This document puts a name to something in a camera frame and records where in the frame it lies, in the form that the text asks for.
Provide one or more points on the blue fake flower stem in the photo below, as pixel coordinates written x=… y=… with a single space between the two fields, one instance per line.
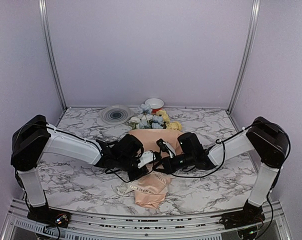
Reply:
x=149 y=120

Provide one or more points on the grey striped plate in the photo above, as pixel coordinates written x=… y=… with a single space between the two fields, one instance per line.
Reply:
x=116 y=114

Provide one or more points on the peach wrapping paper sheet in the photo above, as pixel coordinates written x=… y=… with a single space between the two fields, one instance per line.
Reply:
x=148 y=138

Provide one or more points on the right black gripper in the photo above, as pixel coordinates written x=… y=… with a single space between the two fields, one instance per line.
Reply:
x=169 y=167

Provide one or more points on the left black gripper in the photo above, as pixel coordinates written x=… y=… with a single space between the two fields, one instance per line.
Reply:
x=133 y=176

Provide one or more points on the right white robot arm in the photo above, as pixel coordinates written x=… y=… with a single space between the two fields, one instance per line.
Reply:
x=263 y=139

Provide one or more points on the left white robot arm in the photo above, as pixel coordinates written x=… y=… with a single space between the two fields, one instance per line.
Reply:
x=38 y=137

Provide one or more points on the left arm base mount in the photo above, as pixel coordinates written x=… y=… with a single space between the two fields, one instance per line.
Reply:
x=46 y=215

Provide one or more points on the aluminium corner post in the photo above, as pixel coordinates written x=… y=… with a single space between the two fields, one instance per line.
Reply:
x=251 y=33
x=50 y=52

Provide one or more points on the right aluminium corner post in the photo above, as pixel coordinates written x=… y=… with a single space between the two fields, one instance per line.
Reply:
x=251 y=33

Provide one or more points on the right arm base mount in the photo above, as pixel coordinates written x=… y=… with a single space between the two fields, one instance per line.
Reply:
x=248 y=215

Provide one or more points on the yellow fake flower stem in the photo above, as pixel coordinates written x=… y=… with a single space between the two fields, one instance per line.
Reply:
x=167 y=123

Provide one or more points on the aluminium front rail frame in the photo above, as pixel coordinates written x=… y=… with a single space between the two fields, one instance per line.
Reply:
x=93 y=226

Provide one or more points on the white ribbon strip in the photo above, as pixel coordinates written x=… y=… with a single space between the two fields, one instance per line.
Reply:
x=155 y=183

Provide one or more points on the white fake rose stem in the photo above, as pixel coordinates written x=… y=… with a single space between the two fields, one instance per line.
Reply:
x=134 y=122

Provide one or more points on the left aluminium corner post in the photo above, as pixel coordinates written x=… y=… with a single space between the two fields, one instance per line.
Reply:
x=50 y=52

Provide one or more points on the orange and white bowl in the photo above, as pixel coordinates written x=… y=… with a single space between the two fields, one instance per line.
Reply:
x=156 y=104

